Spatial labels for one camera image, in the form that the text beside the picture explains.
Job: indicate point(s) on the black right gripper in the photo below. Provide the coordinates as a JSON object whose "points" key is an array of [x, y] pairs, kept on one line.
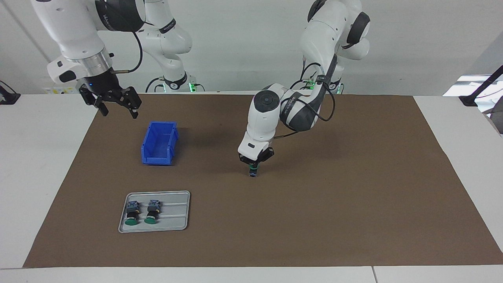
{"points": [[102, 88]]}

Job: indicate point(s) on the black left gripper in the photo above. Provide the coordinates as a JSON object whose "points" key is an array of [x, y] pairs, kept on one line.
{"points": [[255, 159]]}

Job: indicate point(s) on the green push button switch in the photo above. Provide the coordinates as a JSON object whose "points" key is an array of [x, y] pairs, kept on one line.
{"points": [[253, 173], [132, 213], [151, 212]]}

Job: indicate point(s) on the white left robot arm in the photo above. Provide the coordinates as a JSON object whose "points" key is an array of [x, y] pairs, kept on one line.
{"points": [[271, 114]]}

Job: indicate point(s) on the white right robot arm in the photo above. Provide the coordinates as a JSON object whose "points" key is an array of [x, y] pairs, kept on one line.
{"points": [[70, 27]]}

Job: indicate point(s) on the blue plastic bin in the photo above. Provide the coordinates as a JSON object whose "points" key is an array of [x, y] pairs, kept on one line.
{"points": [[159, 143]]}

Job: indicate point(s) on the brown table mat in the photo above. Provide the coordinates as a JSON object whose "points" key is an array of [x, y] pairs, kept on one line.
{"points": [[314, 204]]}

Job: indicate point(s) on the silver metal tray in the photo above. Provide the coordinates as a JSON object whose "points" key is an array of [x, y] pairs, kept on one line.
{"points": [[173, 220]]}

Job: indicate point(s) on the dark grey chair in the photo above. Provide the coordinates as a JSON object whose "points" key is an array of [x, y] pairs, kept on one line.
{"points": [[496, 118]]}

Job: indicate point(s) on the white wall socket box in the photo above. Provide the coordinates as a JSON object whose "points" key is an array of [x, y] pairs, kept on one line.
{"points": [[59, 90]]}

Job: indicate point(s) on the black clamp mount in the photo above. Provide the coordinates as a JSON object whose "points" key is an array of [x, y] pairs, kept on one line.
{"points": [[8, 96]]}

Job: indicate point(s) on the black camera stand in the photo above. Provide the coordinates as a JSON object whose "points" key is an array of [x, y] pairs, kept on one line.
{"points": [[481, 88]]}

